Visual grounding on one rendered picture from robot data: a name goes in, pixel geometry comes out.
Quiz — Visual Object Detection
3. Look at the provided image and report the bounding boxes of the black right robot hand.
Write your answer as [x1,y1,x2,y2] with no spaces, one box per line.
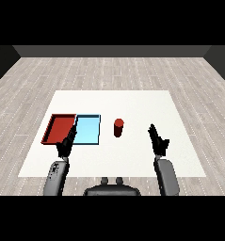
[147,123,170,157]

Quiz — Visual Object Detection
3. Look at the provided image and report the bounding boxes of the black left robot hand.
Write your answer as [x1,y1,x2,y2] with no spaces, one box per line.
[56,123,78,159]

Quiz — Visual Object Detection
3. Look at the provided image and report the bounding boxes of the red shallow open box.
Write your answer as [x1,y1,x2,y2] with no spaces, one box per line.
[40,113,77,145]

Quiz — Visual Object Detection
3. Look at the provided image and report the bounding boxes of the light blue shallow open box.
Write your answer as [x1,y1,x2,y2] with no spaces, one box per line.
[72,114,102,146]

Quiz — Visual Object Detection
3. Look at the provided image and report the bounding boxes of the red can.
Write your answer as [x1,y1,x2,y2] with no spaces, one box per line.
[113,118,125,138]

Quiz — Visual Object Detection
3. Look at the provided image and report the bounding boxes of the dark grey robot body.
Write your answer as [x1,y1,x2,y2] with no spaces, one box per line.
[83,177,142,197]

